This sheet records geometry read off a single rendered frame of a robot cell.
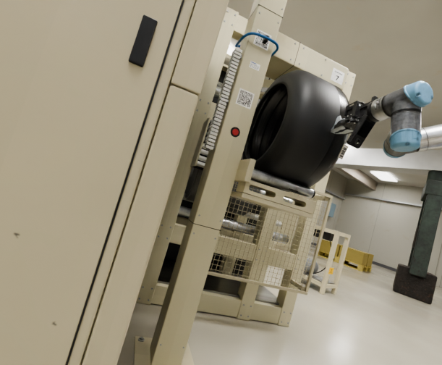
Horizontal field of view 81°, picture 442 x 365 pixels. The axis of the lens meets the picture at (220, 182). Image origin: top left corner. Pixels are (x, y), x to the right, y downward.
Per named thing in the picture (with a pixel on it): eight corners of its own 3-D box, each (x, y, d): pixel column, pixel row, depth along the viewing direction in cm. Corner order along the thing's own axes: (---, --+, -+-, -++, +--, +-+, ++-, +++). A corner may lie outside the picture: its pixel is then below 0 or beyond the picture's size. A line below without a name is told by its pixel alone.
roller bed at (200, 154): (194, 165, 152) (209, 116, 154) (189, 166, 166) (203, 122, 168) (225, 175, 157) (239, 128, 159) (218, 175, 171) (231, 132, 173)
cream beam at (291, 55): (260, 48, 148) (267, 24, 149) (243, 66, 172) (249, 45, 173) (343, 90, 165) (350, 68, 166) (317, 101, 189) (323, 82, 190)
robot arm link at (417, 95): (415, 103, 72) (416, 74, 73) (380, 116, 82) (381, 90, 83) (435, 110, 74) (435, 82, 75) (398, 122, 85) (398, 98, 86)
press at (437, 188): (440, 303, 534) (472, 162, 555) (427, 305, 472) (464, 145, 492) (396, 287, 596) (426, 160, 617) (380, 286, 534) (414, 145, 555)
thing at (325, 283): (323, 294, 321) (338, 231, 326) (283, 274, 368) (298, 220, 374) (336, 294, 342) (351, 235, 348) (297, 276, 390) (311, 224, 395)
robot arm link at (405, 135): (414, 156, 82) (415, 122, 83) (425, 144, 72) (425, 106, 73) (385, 156, 85) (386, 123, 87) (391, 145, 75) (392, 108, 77)
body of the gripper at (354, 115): (359, 113, 101) (388, 101, 90) (356, 133, 100) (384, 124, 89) (343, 106, 99) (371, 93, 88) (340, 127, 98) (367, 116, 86)
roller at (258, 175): (244, 172, 116) (245, 178, 113) (248, 164, 114) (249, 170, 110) (308, 194, 126) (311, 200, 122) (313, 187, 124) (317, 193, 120)
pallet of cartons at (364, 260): (374, 273, 758) (378, 256, 761) (359, 271, 694) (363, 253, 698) (328, 256, 873) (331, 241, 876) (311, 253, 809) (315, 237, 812)
